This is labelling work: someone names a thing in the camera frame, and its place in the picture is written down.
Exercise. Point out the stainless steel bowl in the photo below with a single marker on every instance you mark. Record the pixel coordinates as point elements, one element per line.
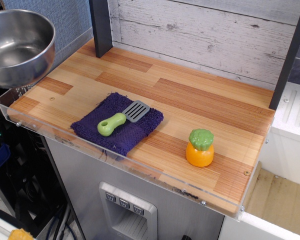
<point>27,47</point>

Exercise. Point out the purple towel cloth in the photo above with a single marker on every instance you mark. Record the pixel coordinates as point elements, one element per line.
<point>124,137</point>

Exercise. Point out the orange toy carrot green top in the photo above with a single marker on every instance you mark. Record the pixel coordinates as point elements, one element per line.
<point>200,150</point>

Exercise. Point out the silver toy fridge cabinet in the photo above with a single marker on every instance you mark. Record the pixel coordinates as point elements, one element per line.
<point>179,216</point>

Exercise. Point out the grey water dispenser panel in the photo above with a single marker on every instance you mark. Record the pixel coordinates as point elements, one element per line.
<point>127,215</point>

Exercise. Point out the blue fabric panel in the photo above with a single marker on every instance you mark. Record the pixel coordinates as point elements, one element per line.
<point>72,20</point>

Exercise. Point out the clear acrylic table guard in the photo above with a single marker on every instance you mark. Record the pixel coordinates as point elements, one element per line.
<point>239,127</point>

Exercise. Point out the white toy sink unit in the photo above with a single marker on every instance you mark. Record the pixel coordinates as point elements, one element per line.
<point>272,204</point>

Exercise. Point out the yellow object bottom left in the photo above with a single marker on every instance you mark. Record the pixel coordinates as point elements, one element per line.
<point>20,234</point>

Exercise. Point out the green handled grey toy spatula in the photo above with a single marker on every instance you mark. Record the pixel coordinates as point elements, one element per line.
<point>132,113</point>

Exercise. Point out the dark grey left post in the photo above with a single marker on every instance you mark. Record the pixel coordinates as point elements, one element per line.
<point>101,26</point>

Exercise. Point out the dark grey post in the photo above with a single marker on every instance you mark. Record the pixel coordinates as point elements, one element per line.
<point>101,26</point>
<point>286,68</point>

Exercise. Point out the dark grey right post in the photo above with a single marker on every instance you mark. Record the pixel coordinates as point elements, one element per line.
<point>286,68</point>

